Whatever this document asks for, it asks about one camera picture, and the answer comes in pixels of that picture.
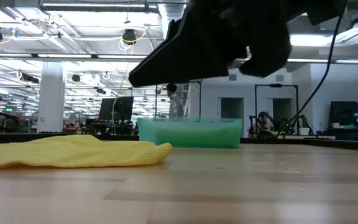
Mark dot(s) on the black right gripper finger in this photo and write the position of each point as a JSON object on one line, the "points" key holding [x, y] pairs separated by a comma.
{"points": [[197, 53], [267, 56]]}

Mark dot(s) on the yellow microfiber towel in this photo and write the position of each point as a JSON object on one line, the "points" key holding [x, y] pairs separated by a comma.
{"points": [[73, 152]]}

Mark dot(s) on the teal translucent plastic basket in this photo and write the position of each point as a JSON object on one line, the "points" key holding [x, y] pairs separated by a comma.
{"points": [[146, 130]]}

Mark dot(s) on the black background monitor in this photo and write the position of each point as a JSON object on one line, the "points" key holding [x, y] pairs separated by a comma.
{"points": [[120, 109]]}

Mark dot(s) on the white mug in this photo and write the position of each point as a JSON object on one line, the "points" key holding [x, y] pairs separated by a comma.
{"points": [[335, 125]]}

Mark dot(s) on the white pillar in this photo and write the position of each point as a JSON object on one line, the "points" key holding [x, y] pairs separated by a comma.
{"points": [[51, 99]]}

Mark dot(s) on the black gantry frame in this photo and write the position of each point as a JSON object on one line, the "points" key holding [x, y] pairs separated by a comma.
{"points": [[275, 85], [200, 99]]}

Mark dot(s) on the silver ceiling duct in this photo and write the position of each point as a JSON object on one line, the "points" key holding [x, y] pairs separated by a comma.
{"points": [[174, 12]]}

